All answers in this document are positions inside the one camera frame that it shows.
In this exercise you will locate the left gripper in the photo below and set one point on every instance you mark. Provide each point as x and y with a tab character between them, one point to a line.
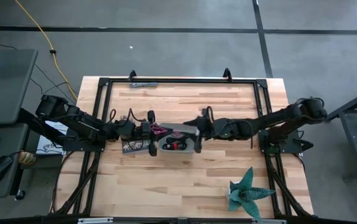
152	149

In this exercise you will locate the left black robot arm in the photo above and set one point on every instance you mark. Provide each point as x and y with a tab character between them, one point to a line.
79	126

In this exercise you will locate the grey desk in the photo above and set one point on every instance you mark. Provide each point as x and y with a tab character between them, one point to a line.
4	87

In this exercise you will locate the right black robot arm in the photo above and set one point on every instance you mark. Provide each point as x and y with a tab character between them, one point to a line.
259	123

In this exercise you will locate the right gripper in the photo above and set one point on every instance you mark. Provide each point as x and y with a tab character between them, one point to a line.
206	130

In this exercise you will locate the dark desk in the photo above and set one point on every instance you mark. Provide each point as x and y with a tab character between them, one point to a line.
9	140

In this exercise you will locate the black aluminium table frame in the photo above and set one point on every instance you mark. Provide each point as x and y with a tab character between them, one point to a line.
181	80

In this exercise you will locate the round yellow black tin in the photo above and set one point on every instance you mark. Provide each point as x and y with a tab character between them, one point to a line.
27	157

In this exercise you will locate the black metal table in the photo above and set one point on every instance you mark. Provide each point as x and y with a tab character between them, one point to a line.
355	130

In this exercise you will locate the small black round object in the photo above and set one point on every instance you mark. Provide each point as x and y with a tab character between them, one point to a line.
20	195

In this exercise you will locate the black table clamp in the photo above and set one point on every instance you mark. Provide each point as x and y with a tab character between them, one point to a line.
227	74
132	75

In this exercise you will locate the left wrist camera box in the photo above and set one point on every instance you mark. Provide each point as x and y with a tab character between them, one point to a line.
145	127

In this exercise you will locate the Acadia picture book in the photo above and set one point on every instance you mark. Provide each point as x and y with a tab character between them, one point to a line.
135	147

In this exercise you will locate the white printed paper sheet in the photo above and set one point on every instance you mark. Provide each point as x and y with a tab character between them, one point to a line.
46	146

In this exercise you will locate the teal artificial succulent plant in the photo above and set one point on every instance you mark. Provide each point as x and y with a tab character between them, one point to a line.
247	194

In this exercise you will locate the grey plastic bin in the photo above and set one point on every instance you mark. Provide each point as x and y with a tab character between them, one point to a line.
181	129

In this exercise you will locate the silver aluminium bar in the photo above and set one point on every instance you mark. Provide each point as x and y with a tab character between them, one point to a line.
270	221
95	220

